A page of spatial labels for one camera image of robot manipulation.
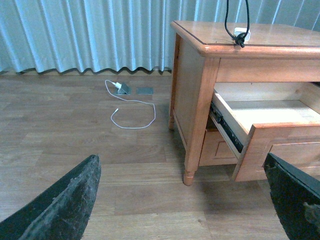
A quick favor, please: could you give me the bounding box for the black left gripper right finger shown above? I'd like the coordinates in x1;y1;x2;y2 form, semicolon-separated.
264;152;320;240

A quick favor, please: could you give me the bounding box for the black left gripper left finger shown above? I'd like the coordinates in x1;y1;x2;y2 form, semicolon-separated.
0;155;101;240

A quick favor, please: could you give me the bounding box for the wooden drawer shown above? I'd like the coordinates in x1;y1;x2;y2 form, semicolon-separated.
209;82;320;182
198;128;238;167

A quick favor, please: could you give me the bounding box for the white charger with black cable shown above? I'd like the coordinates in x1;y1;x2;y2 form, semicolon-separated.
224;0;250;48

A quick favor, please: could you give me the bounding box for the wooden nightstand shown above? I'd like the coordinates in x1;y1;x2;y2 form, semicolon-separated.
168;20;320;186

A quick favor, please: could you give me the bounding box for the open metal floor socket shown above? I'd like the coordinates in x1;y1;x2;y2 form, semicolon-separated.
114;82;132;95

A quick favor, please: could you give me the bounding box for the closed metal floor plate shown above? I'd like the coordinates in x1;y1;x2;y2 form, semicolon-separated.
136;87;154;95

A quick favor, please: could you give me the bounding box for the light blue curtain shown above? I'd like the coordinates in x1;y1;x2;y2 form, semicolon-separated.
0;0;320;73

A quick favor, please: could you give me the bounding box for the white cable on floor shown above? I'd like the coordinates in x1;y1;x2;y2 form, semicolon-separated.
104;79;156;130

